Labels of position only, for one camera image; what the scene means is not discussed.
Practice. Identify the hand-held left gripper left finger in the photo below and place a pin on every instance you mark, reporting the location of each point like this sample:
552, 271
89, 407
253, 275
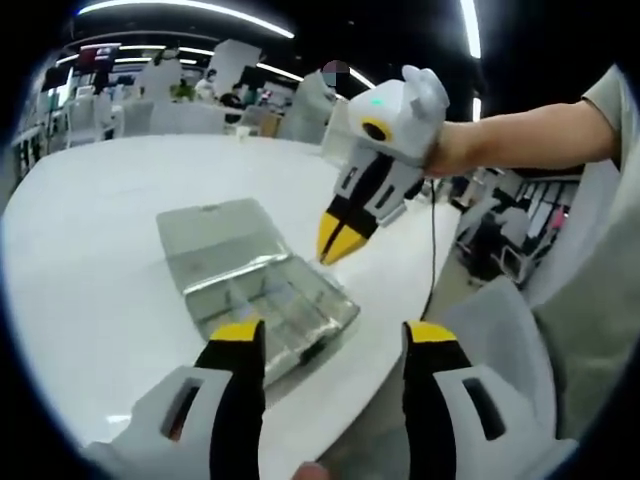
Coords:
235, 390

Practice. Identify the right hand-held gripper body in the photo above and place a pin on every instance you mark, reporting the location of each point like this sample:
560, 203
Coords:
400, 115

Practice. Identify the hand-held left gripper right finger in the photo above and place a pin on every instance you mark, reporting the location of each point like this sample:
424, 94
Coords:
430, 390

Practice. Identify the transparent grey guide fixture box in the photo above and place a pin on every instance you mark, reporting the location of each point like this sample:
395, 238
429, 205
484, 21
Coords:
215, 240

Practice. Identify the person's left hand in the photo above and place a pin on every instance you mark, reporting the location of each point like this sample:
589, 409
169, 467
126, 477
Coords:
311, 472

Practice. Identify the white mesh office chair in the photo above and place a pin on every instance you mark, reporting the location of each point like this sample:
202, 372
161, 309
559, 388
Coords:
495, 340

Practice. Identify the potted green plant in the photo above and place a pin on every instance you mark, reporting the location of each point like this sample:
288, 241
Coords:
182, 91

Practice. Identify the red screen monitor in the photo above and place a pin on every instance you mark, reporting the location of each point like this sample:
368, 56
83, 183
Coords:
100, 52

